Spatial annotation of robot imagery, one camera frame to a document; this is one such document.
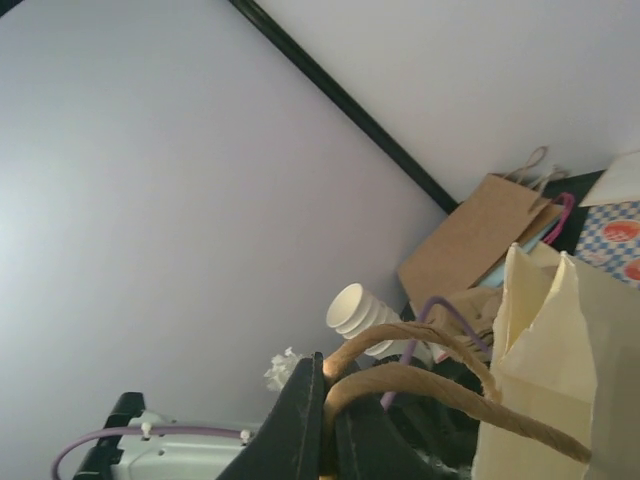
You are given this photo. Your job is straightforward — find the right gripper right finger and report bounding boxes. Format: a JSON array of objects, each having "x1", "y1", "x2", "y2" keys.
[{"x1": 333, "y1": 394, "x2": 438, "y2": 480}]

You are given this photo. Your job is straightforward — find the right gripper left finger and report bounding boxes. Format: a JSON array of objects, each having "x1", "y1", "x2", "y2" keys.
[{"x1": 218, "y1": 353, "x2": 326, "y2": 480}]

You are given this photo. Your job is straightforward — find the cream paper bag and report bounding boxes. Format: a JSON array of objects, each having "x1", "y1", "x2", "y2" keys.
[{"x1": 323, "y1": 246, "x2": 639, "y2": 479}]

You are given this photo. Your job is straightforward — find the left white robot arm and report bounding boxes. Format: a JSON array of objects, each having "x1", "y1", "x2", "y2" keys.
[{"x1": 73, "y1": 424, "x2": 258, "y2": 479}]

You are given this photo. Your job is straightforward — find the crumpled white paper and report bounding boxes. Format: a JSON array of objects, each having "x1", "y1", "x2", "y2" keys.
[{"x1": 264, "y1": 347, "x2": 304, "y2": 392}]

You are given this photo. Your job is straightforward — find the left white cup stack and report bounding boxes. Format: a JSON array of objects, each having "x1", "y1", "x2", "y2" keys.
[{"x1": 326, "y1": 283, "x2": 433, "y2": 367}]

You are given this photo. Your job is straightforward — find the brown kraft paper bag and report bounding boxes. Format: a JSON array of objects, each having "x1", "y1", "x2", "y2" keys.
[{"x1": 398, "y1": 146, "x2": 562, "y2": 310}]

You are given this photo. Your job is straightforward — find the blue checkered bakery bag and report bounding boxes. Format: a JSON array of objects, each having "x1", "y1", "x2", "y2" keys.
[{"x1": 575, "y1": 152, "x2": 640, "y2": 288}]

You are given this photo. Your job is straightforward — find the left black frame post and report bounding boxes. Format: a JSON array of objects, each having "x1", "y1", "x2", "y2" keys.
[{"x1": 229, "y1": 0, "x2": 459, "y2": 215}]

